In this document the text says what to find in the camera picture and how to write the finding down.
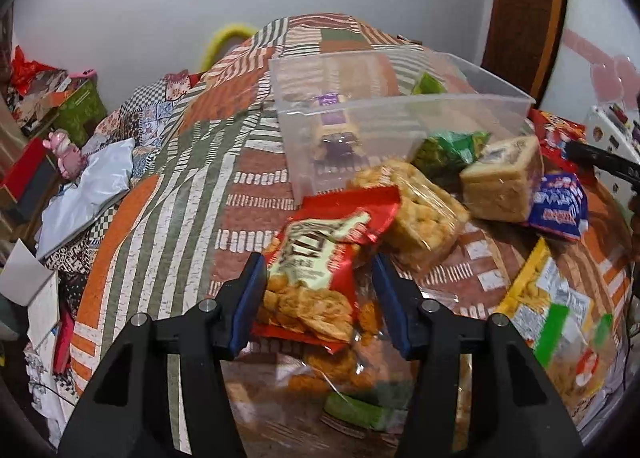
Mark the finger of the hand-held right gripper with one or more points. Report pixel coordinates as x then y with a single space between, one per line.
600 157

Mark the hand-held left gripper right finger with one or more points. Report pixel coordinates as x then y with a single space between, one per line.
392 308

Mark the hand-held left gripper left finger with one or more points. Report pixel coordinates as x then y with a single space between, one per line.
247 308

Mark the red printed snack packet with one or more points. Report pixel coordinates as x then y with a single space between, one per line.
555 135

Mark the blue and red snack packet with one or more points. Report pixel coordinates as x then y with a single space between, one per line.
560 205

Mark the clear packet of orange snacks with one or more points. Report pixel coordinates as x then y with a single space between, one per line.
350 368

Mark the red snack bag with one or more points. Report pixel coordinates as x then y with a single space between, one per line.
320 248

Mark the square beige cake packet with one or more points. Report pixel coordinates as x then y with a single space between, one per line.
505 182

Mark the puffed rice bar packet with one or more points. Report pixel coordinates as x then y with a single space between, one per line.
420 208

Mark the light green snack packet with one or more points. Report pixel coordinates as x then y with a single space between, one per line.
355 410

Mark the dark green snack packet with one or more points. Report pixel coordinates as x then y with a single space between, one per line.
450 147

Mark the yellow snack packet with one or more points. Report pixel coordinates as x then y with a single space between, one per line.
555 313

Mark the clear plastic container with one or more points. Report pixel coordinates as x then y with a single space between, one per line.
350 137

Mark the bright green snack packet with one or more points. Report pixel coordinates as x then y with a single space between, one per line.
429 83

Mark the purple label snack packet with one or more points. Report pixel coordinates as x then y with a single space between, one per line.
332 122

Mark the white printed box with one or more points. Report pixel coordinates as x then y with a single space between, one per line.
607 130

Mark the striped patchwork bedspread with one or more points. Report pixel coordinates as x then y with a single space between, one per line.
200 188

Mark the white sliding wardrobe door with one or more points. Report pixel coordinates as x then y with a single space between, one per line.
595 27

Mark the brown wooden door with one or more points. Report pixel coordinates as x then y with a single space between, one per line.
525 2

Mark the white cloth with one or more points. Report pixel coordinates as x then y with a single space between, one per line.
85 188

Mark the white notebooks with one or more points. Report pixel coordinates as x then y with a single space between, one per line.
30 288

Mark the checkered patchwork quilt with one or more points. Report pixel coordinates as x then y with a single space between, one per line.
150 102

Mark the dark grey box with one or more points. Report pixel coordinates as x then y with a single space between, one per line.
37 195

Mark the pink rabbit toy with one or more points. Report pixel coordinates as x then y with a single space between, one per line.
62 150

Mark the green storage box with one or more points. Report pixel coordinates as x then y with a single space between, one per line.
82 110

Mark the red box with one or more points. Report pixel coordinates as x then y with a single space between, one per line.
25 165

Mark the yellow foam tube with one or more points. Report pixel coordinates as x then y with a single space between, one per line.
225 37

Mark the pile of papers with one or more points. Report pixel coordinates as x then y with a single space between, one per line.
42 97

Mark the red plastic bag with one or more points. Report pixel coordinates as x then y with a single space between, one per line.
25 70

